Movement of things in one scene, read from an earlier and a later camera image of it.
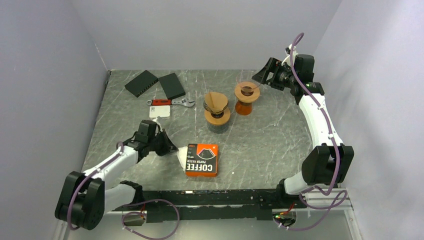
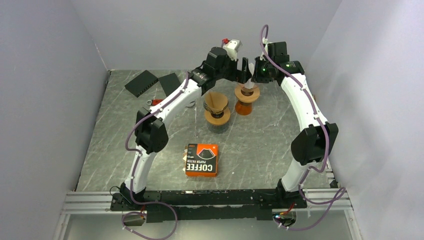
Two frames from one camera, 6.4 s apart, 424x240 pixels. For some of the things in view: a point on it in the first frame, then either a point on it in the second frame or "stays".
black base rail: [169, 206] stays
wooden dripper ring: [221, 120] stays
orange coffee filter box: [202, 160] stays
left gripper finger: [166, 145] to [246, 74]
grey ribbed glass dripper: [214, 114] stays
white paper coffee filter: [182, 156] to [250, 84]
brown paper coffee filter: [215, 101] stays
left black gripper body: [152, 141] to [229, 71]
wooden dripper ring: [244, 99] stays
